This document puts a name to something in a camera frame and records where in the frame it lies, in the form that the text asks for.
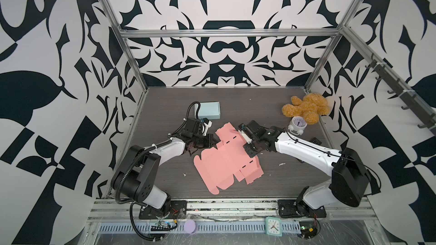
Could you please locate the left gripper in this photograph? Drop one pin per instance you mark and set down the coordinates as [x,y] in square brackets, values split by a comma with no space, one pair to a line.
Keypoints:
[209,138]

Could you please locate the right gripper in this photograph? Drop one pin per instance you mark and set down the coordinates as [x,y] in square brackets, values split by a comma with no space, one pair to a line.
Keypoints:
[249,152]

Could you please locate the light blue paper box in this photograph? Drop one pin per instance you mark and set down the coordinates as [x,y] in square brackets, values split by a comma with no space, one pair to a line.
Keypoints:
[209,110]

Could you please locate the pink paper box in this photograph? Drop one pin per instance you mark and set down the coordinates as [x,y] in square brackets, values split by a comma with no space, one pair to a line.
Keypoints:
[221,165]

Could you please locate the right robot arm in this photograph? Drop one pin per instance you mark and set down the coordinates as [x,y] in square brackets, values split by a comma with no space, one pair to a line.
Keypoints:
[348,176]

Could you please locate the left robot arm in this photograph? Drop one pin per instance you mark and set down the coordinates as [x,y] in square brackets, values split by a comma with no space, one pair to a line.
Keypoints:
[134,179]

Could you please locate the white alarm clock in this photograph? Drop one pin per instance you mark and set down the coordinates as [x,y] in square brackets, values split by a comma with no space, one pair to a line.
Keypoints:
[297,125]

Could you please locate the black remote control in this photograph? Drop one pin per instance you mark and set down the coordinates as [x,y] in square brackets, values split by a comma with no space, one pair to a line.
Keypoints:
[315,141]

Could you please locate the brown teddy bear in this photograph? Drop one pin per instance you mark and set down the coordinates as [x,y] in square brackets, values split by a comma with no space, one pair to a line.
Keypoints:
[311,108]

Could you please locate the green square clock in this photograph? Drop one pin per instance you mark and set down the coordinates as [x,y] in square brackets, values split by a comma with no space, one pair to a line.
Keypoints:
[273,226]

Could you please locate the purple round lid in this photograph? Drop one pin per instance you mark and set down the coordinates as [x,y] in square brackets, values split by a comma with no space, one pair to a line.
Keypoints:
[190,227]

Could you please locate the left circuit board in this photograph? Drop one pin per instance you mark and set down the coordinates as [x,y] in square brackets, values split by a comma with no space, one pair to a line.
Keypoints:
[164,226]

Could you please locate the circuit board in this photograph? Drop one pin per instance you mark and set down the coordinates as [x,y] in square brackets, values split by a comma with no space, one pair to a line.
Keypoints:
[309,230]
[164,226]

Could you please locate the right circuit board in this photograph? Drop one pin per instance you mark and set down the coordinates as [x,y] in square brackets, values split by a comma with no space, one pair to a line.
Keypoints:
[309,230]

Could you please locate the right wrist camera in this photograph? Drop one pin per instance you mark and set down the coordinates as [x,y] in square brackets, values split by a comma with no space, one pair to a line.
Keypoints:
[245,133]

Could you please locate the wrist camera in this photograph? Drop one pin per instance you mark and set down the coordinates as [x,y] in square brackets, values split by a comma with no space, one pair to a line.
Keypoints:
[205,125]
[245,133]

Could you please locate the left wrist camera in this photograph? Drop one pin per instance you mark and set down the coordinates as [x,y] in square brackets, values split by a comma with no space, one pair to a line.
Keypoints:
[205,125]

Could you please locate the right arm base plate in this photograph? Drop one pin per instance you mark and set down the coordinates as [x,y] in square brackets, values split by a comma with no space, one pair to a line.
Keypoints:
[299,209]

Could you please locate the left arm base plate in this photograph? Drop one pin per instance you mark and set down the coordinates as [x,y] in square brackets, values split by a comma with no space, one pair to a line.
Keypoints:
[166,211]

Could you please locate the wall hook rail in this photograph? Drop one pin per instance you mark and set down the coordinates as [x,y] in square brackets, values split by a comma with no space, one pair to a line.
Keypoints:
[400,89]

